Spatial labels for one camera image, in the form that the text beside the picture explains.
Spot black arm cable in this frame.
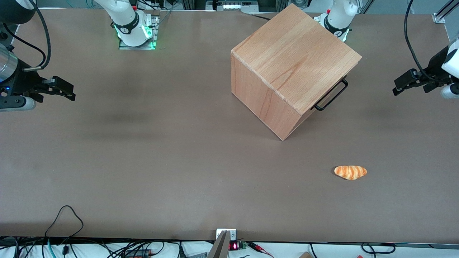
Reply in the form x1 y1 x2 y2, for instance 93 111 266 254
3 0 51 71
404 0 436 83

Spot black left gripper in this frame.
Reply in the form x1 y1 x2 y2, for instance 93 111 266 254
392 45 453 96

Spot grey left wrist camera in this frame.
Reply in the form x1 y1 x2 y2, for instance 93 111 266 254
440 83 459 99

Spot black coiled cable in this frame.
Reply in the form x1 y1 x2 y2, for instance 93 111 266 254
360 243 397 254

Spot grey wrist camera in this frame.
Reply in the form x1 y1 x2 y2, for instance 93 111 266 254
0 97 37 112
440 83 459 99

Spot white led light strip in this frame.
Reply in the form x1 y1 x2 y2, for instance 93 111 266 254
222 2 259 10

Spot wooden drawer cabinet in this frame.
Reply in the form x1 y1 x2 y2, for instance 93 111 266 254
231 3 363 141

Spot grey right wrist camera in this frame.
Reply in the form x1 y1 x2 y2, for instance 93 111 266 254
0 97 37 112

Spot black looped cable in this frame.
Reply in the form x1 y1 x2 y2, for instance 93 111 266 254
44 205 84 251

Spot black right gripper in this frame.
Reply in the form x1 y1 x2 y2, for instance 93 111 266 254
0 60 76 103

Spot grey metal camera bar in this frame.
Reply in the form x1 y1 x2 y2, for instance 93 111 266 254
207 230 231 258

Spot aluminium frame profile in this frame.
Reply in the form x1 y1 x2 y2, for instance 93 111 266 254
432 0 459 24

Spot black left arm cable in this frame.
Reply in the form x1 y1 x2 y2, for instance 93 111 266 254
404 0 436 83

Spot red and black wires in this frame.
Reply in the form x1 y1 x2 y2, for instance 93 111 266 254
247 242 274 258

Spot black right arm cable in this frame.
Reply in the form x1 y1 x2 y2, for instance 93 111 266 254
3 0 51 71

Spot black metal drawer handle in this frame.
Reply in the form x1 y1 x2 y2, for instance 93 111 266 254
311 78 349 111

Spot white metal bracket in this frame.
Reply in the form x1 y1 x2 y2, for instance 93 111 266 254
216 228 237 241

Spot orange and black device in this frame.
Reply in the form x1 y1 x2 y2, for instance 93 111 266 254
125 249 152 258

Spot orange toy bread roll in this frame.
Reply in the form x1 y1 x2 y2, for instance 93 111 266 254
334 165 368 181

